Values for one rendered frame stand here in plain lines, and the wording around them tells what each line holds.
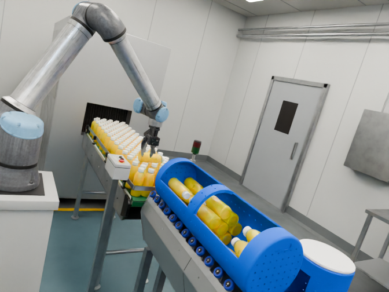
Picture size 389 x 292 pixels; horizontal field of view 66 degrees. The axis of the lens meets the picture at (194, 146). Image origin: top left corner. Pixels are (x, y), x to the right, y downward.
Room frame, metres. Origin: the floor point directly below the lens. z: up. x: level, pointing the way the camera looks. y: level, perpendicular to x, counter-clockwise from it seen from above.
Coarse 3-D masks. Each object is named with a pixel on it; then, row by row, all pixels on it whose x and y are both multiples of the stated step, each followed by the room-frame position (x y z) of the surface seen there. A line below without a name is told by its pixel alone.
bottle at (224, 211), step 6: (210, 198) 1.39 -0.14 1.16; (216, 198) 1.38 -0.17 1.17; (210, 204) 1.36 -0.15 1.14; (216, 204) 1.34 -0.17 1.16; (222, 204) 1.33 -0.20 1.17; (216, 210) 1.31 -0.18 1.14; (222, 210) 1.29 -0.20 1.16; (228, 210) 1.31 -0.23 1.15; (222, 216) 1.30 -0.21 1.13; (228, 216) 1.31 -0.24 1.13
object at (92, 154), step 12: (84, 132) 3.09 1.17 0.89; (84, 144) 2.99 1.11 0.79; (96, 156) 2.51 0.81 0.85; (84, 168) 2.90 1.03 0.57; (96, 168) 2.45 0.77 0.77; (84, 180) 2.92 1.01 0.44; (108, 180) 2.11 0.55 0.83; (84, 192) 2.93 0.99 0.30; (96, 192) 3.00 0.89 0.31; (120, 192) 1.86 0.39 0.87; (120, 204) 1.82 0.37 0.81; (72, 216) 2.92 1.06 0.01; (120, 216) 1.78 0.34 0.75; (132, 216) 1.91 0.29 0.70; (108, 228) 1.99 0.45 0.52; (108, 240) 2.01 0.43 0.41; (108, 252) 2.02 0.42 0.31; (120, 252) 2.07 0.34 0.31; (132, 252) 2.12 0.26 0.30; (96, 288) 1.99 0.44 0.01
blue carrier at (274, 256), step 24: (168, 168) 1.64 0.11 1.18; (192, 168) 1.79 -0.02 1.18; (168, 192) 1.51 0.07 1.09; (216, 192) 1.33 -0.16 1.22; (192, 216) 1.28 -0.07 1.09; (240, 216) 1.42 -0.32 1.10; (264, 216) 1.19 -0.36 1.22; (216, 240) 1.11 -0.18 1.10; (264, 240) 0.99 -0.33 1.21; (288, 240) 1.02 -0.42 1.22; (240, 264) 0.98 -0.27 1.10; (264, 264) 0.97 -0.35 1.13; (288, 264) 1.04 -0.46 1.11; (240, 288) 0.99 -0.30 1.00; (264, 288) 1.00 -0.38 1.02
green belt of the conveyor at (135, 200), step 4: (104, 156) 2.43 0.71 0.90; (120, 180) 1.99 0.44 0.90; (124, 184) 1.94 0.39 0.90; (128, 188) 1.88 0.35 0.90; (132, 196) 1.77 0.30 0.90; (140, 196) 1.80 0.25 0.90; (136, 200) 1.75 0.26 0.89; (140, 200) 1.76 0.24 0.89; (144, 200) 1.78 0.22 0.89; (132, 204) 1.73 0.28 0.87; (136, 204) 1.75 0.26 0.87; (140, 204) 1.76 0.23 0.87
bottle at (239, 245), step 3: (237, 240) 1.13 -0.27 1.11; (240, 240) 1.12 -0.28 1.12; (243, 240) 1.12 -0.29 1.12; (234, 243) 1.12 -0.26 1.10; (237, 243) 1.10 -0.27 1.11; (240, 243) 1.10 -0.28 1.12; (243, 243) 1.09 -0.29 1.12; (246, 243) 1.09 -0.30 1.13; (234, 246) 1.11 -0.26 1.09; (237, 246) 1.09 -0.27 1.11; (240, 246) 1.08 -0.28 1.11; (243, 246) 1.08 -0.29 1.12; (234, 249) 1.10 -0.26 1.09; (237, 249) 1.08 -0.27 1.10; (240, 249) 1.07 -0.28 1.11; (243, 249) 1.07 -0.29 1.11; (237, 252) 1.08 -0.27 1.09; (240, 252) 1.06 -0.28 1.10; (237, 255) 1.08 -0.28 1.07
